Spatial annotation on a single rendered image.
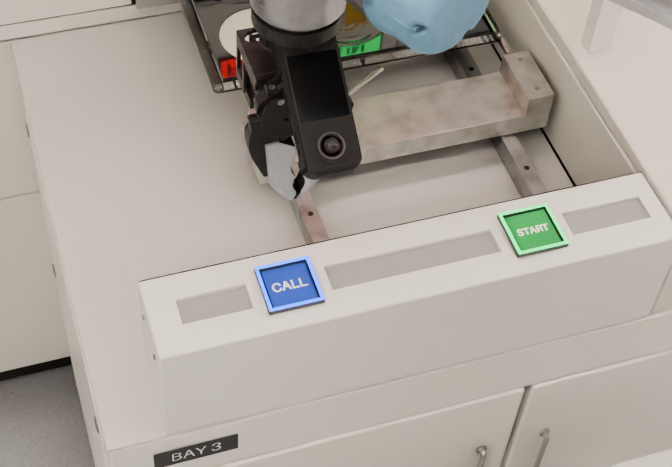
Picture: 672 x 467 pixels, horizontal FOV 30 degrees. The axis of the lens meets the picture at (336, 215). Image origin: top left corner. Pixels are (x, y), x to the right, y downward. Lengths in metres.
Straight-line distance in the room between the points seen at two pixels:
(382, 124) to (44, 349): 0.93
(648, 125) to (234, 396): 0.55
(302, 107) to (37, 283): 1.16
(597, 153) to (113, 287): 0.57
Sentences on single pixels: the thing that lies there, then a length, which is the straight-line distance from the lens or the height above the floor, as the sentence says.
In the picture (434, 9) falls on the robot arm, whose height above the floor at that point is 1.42.
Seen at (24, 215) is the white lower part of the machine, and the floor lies 0.47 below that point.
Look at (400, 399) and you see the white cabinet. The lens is 1.38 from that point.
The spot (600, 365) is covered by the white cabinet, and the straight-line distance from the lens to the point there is 1.50.
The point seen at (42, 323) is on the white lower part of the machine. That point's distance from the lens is 2.16.
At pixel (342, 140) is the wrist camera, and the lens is 0.96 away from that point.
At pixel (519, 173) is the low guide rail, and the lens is 1.51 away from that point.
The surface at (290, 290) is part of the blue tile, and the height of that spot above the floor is 0.96.
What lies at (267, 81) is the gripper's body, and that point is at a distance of 1.01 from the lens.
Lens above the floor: 1.94
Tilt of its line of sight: 50 degrees down
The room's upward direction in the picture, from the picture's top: 5 degrees clockwise
